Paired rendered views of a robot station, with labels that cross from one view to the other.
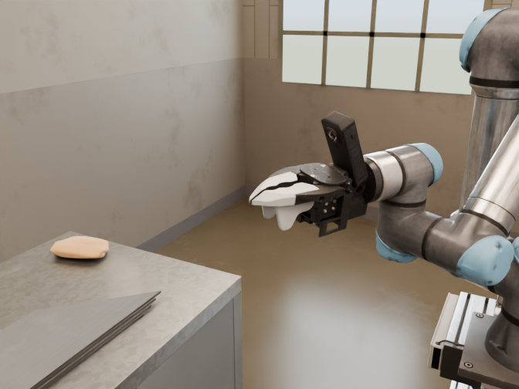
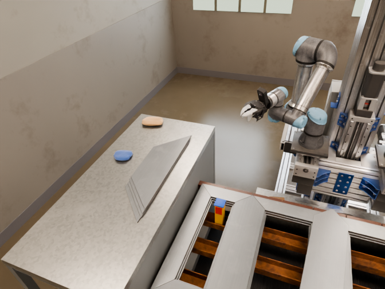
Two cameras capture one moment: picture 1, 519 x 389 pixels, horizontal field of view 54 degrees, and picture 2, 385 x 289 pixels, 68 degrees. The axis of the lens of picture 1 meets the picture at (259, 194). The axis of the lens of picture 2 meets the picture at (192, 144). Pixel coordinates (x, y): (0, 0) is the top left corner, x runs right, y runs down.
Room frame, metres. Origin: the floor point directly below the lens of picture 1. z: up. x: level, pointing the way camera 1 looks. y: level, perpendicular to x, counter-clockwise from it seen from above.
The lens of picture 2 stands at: (-0.56, 0.35, 2.20)
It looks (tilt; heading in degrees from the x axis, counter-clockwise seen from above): 37 degrees down; 355
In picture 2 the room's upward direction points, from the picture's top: 4 degrees counter-clockwise
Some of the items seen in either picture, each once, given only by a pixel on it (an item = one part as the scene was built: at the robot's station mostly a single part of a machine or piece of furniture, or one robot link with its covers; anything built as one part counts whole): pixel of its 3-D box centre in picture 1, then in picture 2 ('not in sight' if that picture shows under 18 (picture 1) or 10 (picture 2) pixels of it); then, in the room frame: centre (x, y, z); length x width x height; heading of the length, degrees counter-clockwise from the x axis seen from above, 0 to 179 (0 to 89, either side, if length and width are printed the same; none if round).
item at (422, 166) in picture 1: (405, 170); (277, 96); (0.79, -0.24, 1.43); 0.11 x 0.08 x 0.09; 126
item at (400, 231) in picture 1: (408, 228); (277, 112); (0.78, -0.25, 1.33); 0.11 x 0.08 x 0.11; 36
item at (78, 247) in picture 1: (80, 248); (152, 121); (1.25, 0.49, 1.07); 0.16 x 0.10 x 0.04; 71
